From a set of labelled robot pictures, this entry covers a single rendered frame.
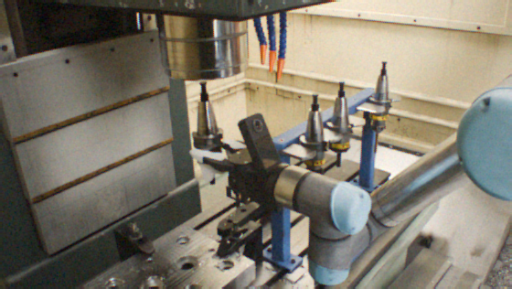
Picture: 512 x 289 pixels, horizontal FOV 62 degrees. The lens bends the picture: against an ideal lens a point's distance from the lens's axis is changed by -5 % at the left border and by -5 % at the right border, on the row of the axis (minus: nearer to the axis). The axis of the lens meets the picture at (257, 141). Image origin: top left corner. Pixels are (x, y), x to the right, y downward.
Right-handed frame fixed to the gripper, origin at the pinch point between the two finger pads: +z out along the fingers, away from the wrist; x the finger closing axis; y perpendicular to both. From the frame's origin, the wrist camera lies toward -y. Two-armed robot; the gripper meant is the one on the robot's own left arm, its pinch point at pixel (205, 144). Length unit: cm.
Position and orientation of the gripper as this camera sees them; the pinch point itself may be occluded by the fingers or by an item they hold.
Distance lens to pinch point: 90.8
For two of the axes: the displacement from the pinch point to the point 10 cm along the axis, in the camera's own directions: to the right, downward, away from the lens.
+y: 0.3, 9.1, 4.2
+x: 6.5, -3.3, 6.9
